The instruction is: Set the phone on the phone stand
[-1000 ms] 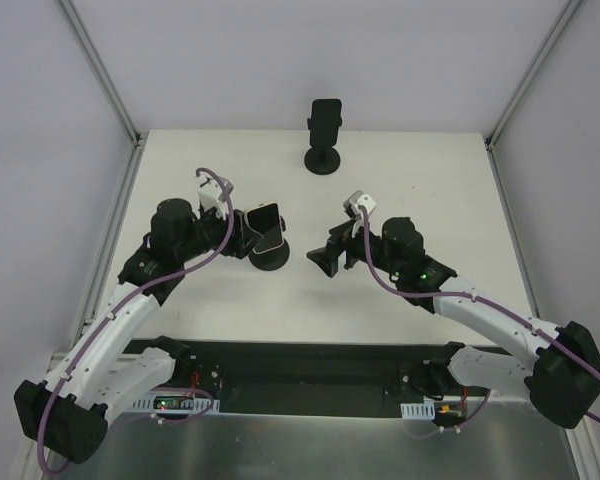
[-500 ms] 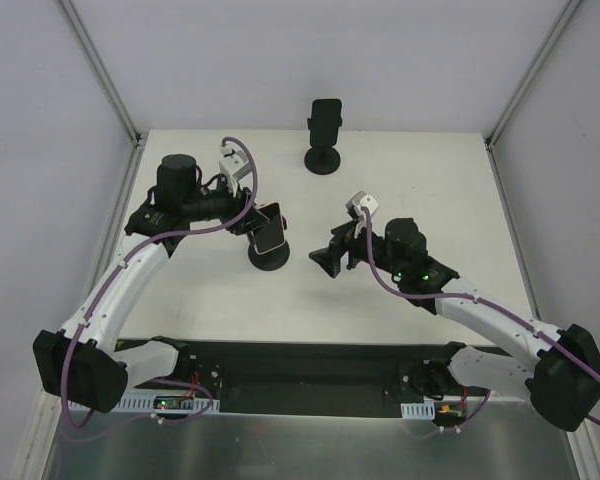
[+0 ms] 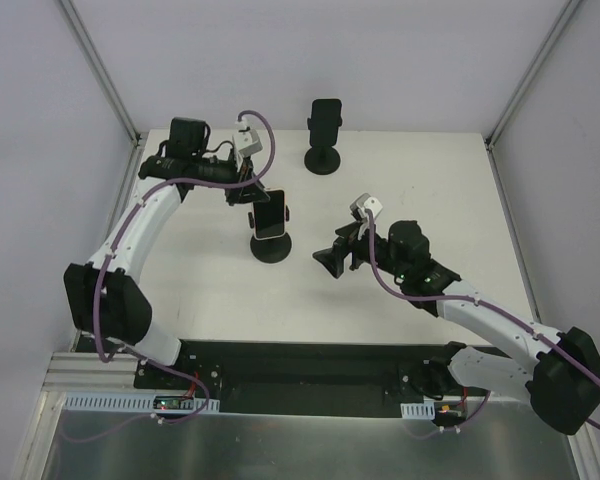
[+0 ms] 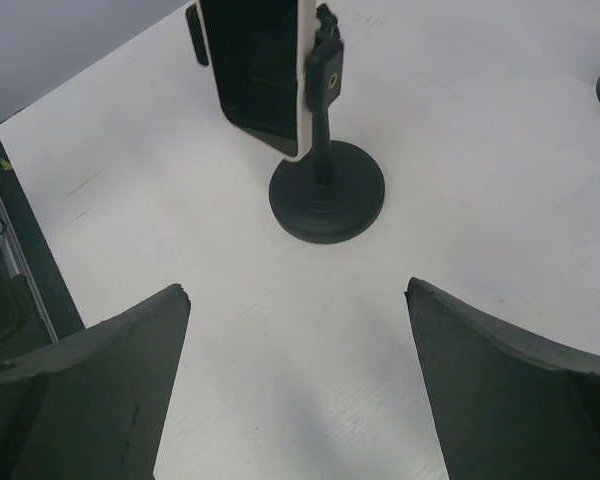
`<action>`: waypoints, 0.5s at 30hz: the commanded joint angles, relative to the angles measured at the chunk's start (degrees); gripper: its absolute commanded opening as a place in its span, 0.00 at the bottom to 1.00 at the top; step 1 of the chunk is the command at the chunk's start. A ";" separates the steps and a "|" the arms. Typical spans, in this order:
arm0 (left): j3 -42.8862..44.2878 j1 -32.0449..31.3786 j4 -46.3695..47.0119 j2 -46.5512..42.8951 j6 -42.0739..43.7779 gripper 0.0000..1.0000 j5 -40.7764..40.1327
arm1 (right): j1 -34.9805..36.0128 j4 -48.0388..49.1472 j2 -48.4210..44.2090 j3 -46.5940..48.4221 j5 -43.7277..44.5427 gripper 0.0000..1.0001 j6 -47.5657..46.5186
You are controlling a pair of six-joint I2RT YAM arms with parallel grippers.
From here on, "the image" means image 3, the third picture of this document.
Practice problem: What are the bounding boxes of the black phone cream case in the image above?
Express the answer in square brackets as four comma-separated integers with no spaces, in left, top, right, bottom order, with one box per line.
[252,189,288,240]

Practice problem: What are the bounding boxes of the black phone stand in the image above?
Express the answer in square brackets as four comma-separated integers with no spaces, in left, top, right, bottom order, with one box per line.
[248,206,292,264]
[304,145,341,175]

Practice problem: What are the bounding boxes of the black smartphone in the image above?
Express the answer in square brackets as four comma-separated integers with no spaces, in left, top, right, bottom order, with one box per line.
[307,98,342,147]

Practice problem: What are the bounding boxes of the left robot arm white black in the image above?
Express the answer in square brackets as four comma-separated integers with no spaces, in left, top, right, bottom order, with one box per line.
[63,110,269,389]

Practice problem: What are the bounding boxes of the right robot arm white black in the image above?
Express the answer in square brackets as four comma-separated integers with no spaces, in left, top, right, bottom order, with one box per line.
[312,221,600,435]

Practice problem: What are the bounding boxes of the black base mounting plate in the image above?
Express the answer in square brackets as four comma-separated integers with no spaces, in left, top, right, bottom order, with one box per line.
[133,340,485,418]

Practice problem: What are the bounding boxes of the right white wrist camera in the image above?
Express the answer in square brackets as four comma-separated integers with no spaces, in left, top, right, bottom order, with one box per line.
[350,193,383,222]

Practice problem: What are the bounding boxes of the left aluminium frame post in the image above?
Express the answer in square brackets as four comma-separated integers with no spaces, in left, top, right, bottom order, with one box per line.
[55,0,141,146]

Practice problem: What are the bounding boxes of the aluminium frame post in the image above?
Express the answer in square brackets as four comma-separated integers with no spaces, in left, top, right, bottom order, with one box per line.
[55,0,141,146]
[483,0,584,149]

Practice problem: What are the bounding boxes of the right white cable duct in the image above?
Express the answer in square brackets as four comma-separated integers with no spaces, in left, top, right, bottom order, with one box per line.
[400,400,436,421]

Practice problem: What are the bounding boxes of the right aluminium frame post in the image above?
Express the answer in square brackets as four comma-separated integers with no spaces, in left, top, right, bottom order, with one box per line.
[483,0,584,149]

